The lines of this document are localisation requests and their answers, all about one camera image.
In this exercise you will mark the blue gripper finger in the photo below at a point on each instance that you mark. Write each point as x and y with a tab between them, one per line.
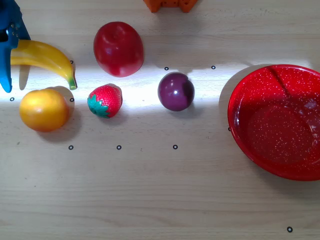
24	32
6	70

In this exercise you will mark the yellow toy banana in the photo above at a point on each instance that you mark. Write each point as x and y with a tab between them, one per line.
45	56

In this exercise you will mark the orange robot base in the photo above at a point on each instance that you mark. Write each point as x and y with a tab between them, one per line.
152	6

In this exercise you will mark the red speckled enamel bowl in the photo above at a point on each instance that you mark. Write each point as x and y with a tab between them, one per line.
275	125

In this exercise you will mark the toy orange fruit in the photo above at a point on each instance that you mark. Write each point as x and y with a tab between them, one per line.
43	110

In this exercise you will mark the red toy apple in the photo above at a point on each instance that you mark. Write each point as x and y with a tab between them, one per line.
118	48

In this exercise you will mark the red toy strawberry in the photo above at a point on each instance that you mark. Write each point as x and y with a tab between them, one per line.
107	100

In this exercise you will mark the purple toy plum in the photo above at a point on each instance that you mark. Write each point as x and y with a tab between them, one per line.
175	91

